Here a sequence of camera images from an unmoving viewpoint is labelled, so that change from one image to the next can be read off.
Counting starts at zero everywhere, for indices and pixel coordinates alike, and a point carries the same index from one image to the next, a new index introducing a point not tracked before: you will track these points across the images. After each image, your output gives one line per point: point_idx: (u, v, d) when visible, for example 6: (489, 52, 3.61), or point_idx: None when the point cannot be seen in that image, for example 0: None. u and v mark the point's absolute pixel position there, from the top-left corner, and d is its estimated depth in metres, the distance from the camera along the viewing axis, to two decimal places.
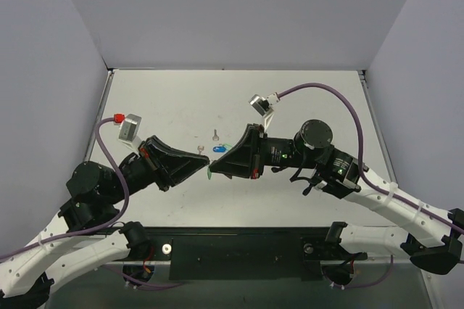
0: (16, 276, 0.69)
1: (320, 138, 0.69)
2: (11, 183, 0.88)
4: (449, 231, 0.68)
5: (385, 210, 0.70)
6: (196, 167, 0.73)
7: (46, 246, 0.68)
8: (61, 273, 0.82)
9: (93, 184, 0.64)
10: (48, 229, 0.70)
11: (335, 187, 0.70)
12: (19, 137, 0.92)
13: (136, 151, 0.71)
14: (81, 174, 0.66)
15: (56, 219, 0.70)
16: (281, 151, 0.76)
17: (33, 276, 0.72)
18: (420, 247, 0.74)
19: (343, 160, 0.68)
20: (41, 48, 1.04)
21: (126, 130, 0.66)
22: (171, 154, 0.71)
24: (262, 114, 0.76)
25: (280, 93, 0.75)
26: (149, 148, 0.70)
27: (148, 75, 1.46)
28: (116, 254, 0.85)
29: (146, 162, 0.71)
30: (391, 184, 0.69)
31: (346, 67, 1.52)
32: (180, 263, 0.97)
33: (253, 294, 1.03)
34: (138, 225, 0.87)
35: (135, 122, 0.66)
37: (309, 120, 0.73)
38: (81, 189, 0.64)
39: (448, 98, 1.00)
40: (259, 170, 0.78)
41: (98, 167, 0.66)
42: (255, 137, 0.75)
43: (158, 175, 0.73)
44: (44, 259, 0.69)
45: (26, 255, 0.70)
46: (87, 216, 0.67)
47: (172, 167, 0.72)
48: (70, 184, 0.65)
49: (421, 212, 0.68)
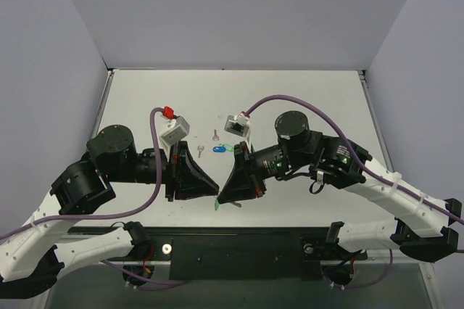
0: (13, 260, 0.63)
1: (296, 127, 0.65)
2: (9, 180, 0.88)
4: (446, 221, 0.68)
5: (388, 202, 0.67)
6: (207, 191, 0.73)
7: (40, 228, 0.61)
8: (72, 258, 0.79)
9: (124, 146, 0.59)
10: (41, 209, 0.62)
11: (338, 178, 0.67)
12: (18, 134, 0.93)
13: (169, 154, 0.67)
14: (111, 135, 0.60)
15: (48, 197, 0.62)
16: (275, 161, 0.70)
17: (32, 260, 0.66)
18: (407, 238, 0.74)
19: (344, 149, 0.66)
20: (42, 47, 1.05)
21: (171, 133, 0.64)
22: (193, 172, 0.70)
24: (241, 135, 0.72)
25: (247, 110, 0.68)
26: (178, 159, 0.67)
27: (148, 75, 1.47)
28: (121, 249, 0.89)
29: (168, 168, 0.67)
30: (395, 175, 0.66)
31: (346, 67, 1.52)
32: (180, 263, 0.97)
33: (252, 294, 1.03)
34: (138, 225, 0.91)
35: (186, 133, 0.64)
37: (283, 114, 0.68)
38: (109, 149, 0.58)
39: (448, 96, 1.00)
40: (264, 188, 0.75)
41: (128, 130, 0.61)
42: (242, 159, 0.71)
43: (168, 183, 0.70)
44: (40, 240, 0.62)
45: (20, 238, 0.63)
46: (82, 191, 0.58)
47: (186, 183, 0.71)
48: (97, 142, 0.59)
49: (423, 204, 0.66)
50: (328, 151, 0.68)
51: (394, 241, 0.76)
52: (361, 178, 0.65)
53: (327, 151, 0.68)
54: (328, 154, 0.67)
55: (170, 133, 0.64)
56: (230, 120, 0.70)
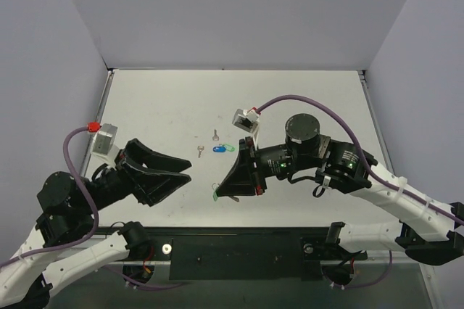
0: (3, 289, 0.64)
1: (307, 131, 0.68)
2: (9, 183, 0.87)
4: (452, 225, 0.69)
5: (393, 205, 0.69)
6: (179, 184, 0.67)
7: (27, 260, 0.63)
8: (60, 278, 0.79)
9: (64, 197, 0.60)
10: (27, 241, 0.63)
11: (344, 183, 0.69)
12: (19, 137, 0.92)
13: (114, 162, 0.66)
14: (54, 185, 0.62)
15: (33, 231, 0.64)
16: (279, 161, 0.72)
17: (20, 289, 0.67)
18: (414, 240, 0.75)
19: (351, 154, 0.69)
20: (42, 47, 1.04)
21: (100, 143, 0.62)
22: (148, 173, 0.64)
24: (249, 130, 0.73)
25: (259, 108, 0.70)
26: (122, 165, 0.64)
27: (148, 75, 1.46)
28: (116, 255, 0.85)
29: (122, 176, 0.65)
30: (401, 180, 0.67)
31: (345, 67, 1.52)
32: (180, 263, 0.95)
33: (253, 294, 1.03)
34: (137, 225, 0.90)
35: (110, 136, 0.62)
37: (294, 116, 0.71)
38: (51, 203, 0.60)
39: (448, 97, 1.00)
40: (264, 186, 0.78)
41: (69, 176, 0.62)
42: (247, 154, 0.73)
43: (134, 191, 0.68)
44: (27, 272, 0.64)
45: (9, 268, 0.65)
46: (62, 228, 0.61)
47: (150, 186, 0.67)
48: (41, 196, 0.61)
49: (429, 208, 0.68)
50: (334, 156, 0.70)
51: (399, 244, 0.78)
52: (367, 183, 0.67)
53: (333, 157, 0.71)
54: (333, 159, 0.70)
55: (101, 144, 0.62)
56: (240, 114, 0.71)
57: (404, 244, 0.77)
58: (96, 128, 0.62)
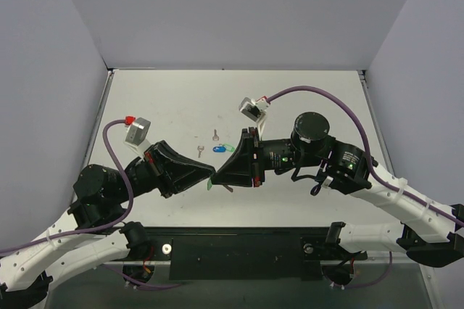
0: (20, 270, 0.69)
1: (315, 131, 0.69)
2: (10, 183, 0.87)
4: (454, 227, 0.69)
5: (394, 207, 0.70)
6: (204, 176, 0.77)
7: (54, 242, 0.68)
8: (60, 271, 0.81)
9: (98, 187, 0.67)
10: (56, 225, 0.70)
11: (344, 183, 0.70)
12: (18, 136, 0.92)
13: (142, 154, 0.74)
14: (88, 177, 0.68)
15: (65, 216, 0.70)
16: (280, 155, 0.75)
17: (34, 275, 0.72)
18: (415, 242, 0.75)
19: (351, 154, 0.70)
20: (41, 48, 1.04)
21: (133, 133, 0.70)
22: (175, 161, 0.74)
24: (255, 120, 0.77)
25: (269, 98, 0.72)
26: (153, 154, 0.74)
27: (148, 75, 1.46)
28: (115, 254, 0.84)
29: (150, 167, 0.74)
30: (401, 181, 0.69)
31: (345, 67, 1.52)
32: (180, 264, 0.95)
33: (253, 294, 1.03)
34: (138, 225, 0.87)
35: (142, 127, 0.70)
37: (304, 114, 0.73)
38: (87, 193, 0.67)
39: (449, 96, 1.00)
40: (262, 178, 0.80)
41: (102, 170, 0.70)
42: (250, 145, 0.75)
43: (160, 180, 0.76)
44: (50, 254, 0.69)
45: (31, 250, 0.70)
46: (95, 216, 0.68)
47: (175, 174, 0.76)
48: (77, 188, 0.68)
49: (429, 209, 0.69)
50: (336, 157, 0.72)
51: (402, 245, 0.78)
52: (367, 183, 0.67)
53: (334, 157, 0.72)
54: (334, 159, 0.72)
55: (131, 135, 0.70)
56: (249, 103, 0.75)
57: (405, 246, 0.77)
58: (131, 120, 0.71)
